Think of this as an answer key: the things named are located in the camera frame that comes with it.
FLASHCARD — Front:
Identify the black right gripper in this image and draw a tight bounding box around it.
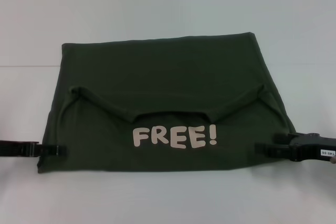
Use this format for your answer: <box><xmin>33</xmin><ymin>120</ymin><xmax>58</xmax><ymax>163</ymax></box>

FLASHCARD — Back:
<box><xmin>254</xmin><ymin>132</ymin><xmax>336</xmax><ymax>164</ymax></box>

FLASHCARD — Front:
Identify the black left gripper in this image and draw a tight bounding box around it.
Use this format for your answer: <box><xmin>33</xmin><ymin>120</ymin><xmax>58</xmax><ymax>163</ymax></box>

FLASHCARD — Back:
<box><xmin>0</xmin><ymin>139</ymin><xmax>68</xmax><ymax>158</ymax></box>

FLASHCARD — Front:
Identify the dark green shirt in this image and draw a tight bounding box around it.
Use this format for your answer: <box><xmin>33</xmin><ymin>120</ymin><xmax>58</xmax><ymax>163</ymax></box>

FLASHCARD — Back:
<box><xmin>36</xmin><ymin>31</ymin><xmax>299</xmax><ymax>175</ymax></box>

